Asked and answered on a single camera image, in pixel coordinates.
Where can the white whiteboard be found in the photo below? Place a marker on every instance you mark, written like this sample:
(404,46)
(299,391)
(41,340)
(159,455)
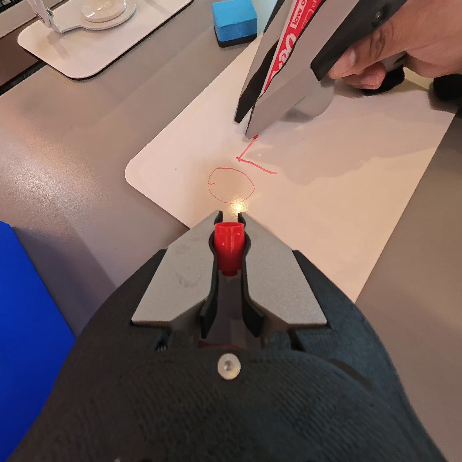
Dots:
(325,198)

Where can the white clipboard stand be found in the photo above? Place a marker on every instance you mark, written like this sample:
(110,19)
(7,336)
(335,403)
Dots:
(108,47)

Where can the red whiteboard marker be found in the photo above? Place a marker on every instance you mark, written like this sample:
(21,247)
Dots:
(288,43)

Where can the person's right hand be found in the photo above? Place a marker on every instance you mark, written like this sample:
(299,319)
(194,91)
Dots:
(426,39)

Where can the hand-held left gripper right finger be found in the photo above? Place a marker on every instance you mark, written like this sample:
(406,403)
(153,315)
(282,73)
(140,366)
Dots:
(281,285)

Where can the blue plastic bin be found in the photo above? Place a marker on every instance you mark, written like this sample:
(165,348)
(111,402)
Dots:
(29,343)

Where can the red marker cap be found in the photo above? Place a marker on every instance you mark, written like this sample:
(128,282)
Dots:
(229,245)

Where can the blue whiteboard eraser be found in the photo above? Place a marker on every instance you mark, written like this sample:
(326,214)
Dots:
(234,21)

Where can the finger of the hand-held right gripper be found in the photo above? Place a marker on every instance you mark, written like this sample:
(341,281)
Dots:
(299,72)
(265,39)

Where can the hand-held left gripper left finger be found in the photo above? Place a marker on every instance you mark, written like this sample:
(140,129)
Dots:
(177,285)

